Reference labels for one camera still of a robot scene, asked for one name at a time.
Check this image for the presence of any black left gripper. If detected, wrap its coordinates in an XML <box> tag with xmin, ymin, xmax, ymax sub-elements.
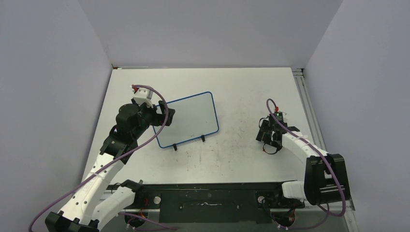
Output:
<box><xmin>132</xmin><ymin>99</ymin><xmax>174</xmax><ymax>139</ymax></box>

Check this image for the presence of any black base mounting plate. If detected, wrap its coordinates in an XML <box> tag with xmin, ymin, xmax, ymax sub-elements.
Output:
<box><xmin>126</xmin><ymin>182</ymin><xmax>305</xmax><ymax>223</ymax></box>

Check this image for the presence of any aluminium right side rail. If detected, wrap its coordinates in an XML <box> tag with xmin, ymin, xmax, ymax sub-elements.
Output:
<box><xmin>292</xmin><ymin>68</ymin><xmax>327</xmax><ymax>150</ymax></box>

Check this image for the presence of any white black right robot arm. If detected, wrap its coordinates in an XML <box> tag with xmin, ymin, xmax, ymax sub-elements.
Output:
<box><xmin>256</xmin><ymin>112</ymin><xmax>351</xmax><ymax>207</ymax></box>

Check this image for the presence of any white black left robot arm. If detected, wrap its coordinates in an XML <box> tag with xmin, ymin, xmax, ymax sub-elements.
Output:
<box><xmin>45</xmin><ymin>100</ymin><xmax>176</xmax><ymax>232</ymax></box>

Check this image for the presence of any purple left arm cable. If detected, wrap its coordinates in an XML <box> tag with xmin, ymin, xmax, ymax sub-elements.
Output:
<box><xmin>29</xmin><ymin>84</ymin><xmax>178</xmax><ymax>232</ymax></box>

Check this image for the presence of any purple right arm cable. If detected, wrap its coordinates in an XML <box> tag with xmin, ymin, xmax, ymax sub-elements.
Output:
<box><xmin>265</xmin><ymin>98</ymin><xmax>347</xmax><ymax>231</ymax></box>

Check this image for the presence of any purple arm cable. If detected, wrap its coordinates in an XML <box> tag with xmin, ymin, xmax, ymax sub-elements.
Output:
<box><xmin>29</xmin><ymin>84</ymin><xmax>178</xmax><ymax>232</ymax></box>
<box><xmin>265</xmin><ymin>98</ymin><xmax>347</xmax><ymax>231</ymax></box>

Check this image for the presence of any blue-framed whiteboard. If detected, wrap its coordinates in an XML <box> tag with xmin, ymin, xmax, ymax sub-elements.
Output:
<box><xmin>156</xmin><ymin>91</ymin><xmax>220</xmax><ymax>149</ymax></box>

